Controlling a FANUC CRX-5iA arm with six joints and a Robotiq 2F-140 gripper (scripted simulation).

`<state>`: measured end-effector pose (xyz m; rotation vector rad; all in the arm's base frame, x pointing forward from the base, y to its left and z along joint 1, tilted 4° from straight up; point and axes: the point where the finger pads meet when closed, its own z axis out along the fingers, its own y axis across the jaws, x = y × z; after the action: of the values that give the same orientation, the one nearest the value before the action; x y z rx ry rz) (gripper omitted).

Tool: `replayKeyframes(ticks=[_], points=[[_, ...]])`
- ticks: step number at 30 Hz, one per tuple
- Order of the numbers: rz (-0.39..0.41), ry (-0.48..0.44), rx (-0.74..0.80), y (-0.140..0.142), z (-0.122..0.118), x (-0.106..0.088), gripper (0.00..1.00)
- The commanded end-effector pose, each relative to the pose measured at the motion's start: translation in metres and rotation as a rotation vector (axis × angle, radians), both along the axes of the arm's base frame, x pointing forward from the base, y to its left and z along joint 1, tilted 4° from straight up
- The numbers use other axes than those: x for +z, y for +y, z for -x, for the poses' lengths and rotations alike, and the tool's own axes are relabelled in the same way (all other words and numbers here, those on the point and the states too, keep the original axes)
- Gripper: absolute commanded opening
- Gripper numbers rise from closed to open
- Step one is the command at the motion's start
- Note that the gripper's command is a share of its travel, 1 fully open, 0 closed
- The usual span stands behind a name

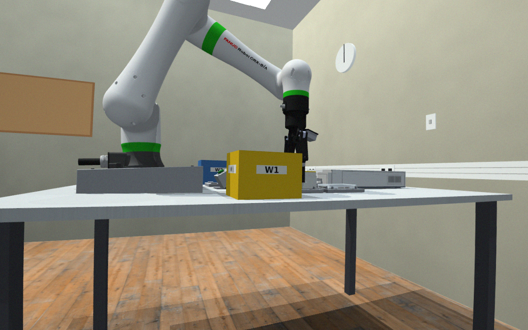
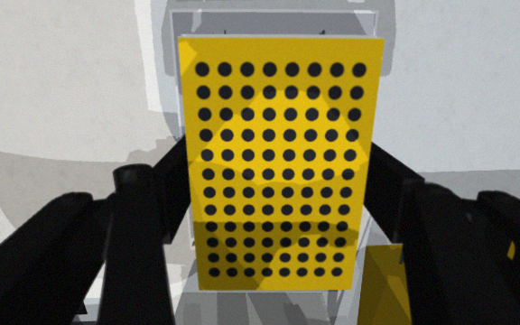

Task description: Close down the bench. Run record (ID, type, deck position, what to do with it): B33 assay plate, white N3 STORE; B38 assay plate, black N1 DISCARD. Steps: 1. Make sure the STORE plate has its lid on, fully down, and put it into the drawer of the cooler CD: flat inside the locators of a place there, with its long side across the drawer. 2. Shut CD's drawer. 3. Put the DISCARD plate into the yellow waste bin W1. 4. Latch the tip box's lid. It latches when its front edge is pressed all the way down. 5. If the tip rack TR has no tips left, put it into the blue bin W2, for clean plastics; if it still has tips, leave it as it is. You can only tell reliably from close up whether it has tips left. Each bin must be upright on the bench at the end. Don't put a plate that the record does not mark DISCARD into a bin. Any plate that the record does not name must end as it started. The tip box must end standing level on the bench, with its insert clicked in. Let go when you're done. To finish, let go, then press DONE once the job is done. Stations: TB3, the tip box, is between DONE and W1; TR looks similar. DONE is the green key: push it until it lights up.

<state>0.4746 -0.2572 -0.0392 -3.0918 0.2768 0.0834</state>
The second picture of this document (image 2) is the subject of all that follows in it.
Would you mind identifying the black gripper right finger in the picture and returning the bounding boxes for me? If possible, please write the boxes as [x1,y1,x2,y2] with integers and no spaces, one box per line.
[363,142,520,325]

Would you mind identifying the yellow rack with grid of holes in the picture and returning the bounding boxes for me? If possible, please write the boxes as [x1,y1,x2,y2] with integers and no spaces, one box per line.
[178,34,385,291]

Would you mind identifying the yellow waste bin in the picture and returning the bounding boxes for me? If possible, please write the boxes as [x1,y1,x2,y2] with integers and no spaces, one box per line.
[357,245,412,325]

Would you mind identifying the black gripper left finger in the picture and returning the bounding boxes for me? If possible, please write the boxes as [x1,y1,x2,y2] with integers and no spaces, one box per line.
[0,135,191,325]

